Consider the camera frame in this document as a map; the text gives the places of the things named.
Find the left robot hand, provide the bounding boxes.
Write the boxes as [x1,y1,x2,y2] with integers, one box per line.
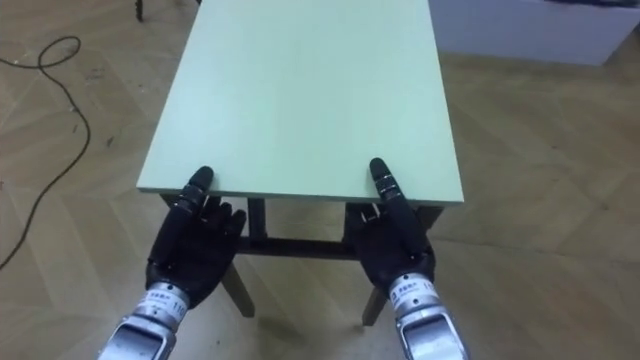
[145,165,248,310]

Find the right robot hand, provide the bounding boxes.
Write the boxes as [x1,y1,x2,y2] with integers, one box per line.
[343,157,437,300]

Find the pale green table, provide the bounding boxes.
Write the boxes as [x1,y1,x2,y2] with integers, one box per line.
[136,0,465,327]

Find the black floor cable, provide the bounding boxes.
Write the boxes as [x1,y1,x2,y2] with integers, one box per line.
[0,35,92,271]

